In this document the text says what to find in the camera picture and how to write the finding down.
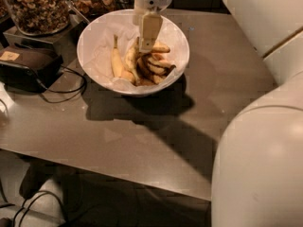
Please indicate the spotted yellow banana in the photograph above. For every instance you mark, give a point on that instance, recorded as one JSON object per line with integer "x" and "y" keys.
{"x": 133, "y": 55}

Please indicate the white bowl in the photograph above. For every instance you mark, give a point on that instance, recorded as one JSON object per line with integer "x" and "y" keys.
{"x": 94, "y": 32}

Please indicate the large glass jar of nuts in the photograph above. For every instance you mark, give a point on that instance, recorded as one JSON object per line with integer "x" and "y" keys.
{"x": 38, "y": 17}

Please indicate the dark metal stand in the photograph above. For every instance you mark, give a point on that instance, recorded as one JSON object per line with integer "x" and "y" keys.
{"x": 63, "y": 43}

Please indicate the yellow banana under pile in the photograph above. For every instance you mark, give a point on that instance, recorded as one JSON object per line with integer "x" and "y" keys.
{"x": 145, "y": 76}

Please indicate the black device with brown pad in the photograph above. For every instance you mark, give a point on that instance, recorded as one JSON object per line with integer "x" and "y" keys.
{"x": 29, "y": 69}

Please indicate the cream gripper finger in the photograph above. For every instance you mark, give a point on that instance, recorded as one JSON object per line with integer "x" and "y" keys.
{"x": 136, "y": 18}
{"x": 149, "y": 28}

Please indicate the brown spotted banana right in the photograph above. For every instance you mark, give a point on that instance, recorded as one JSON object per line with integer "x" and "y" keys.
{"x": 158, "y": 67}

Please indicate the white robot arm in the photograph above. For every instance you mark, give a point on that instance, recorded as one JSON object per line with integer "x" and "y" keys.
{"x": 257, "y": 178}

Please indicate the small yellow banana left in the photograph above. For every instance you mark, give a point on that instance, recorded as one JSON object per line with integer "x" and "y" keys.
{"x": 116, "y": 61}

